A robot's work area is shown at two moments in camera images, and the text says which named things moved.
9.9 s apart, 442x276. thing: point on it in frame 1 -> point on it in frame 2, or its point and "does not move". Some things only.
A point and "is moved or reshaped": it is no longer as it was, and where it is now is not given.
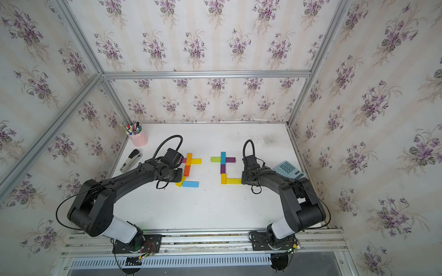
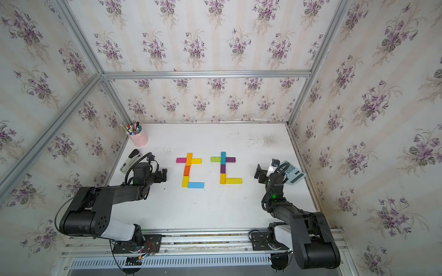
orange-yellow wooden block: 189,157 does not move
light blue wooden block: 190,184 is moved or reshaped
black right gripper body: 245,177 -> 267,181
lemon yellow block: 233,181 does not move
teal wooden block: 223,158 does not move
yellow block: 224,179 does not move
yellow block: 196,161 does not move
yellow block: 179,184 is moved or reshaped
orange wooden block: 186,171 does not move
